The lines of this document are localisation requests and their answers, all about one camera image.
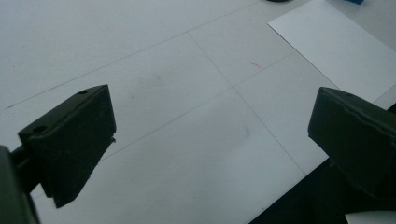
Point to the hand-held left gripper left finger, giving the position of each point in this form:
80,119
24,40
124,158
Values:
74,143

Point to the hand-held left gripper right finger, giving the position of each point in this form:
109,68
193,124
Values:
358,140

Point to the small blue block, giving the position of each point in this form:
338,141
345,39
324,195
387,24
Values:
354,1

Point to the white paper sheet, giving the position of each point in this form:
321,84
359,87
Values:
336,46

